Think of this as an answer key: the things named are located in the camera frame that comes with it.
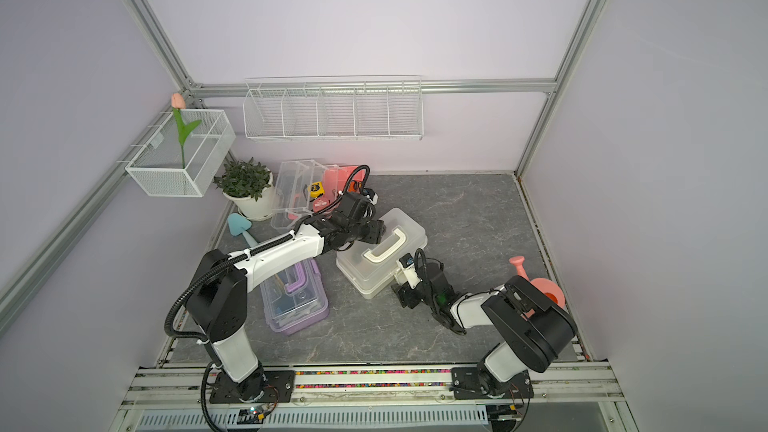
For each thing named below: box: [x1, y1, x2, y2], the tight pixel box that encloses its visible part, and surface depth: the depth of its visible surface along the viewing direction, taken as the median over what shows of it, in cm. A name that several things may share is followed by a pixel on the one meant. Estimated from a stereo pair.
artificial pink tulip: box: [171, 93, 202, 169], surface depth 86 cm
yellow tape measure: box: [308, 181, 325, 199], surface depth 106 cm
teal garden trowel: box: [227, 213, 259, 248], surface depth 107 cm
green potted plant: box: [213, 157, 271, 202], surface depth 98 cm
